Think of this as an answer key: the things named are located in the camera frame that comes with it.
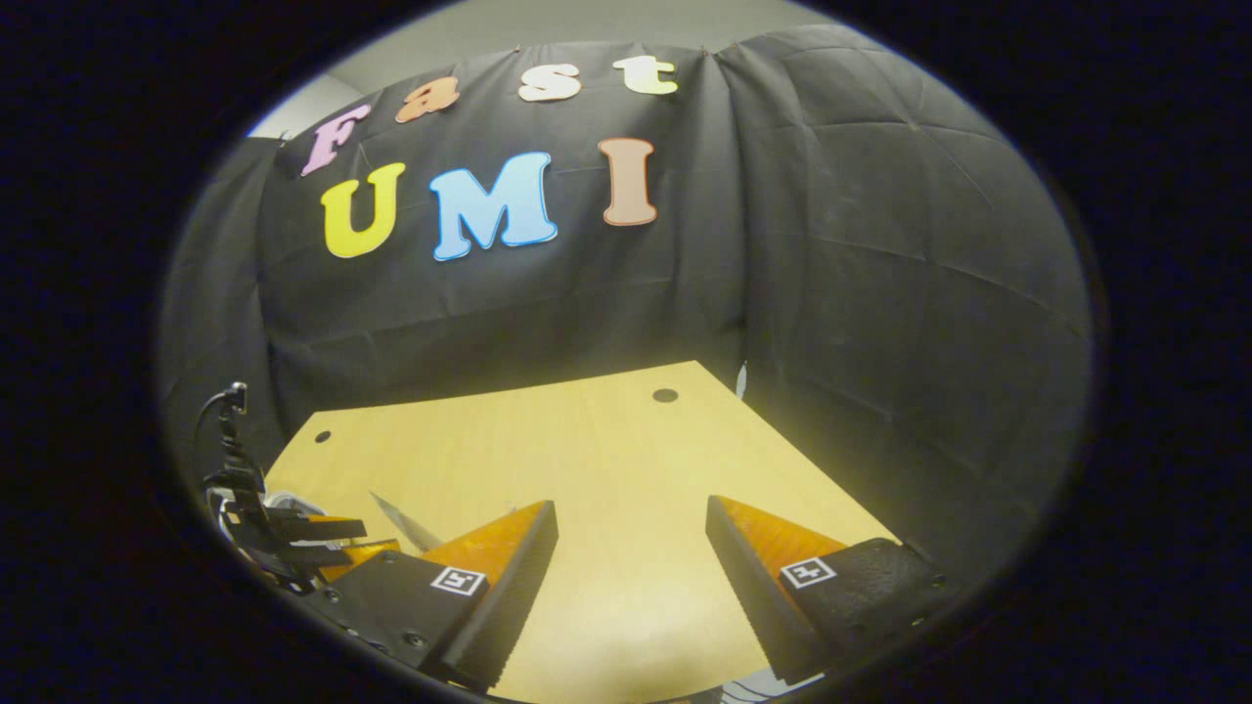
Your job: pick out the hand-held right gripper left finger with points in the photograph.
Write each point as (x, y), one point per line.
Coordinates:
(504, 606)

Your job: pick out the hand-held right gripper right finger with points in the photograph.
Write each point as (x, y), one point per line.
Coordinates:
(758, 606)

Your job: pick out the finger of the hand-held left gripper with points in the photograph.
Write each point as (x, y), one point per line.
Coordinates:
(313, 528)
(357, 555)

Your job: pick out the white paper sheet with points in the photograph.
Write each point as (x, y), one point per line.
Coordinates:
(773, 687)

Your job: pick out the black backdrop cloth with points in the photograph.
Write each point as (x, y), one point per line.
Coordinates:
(782, 244)

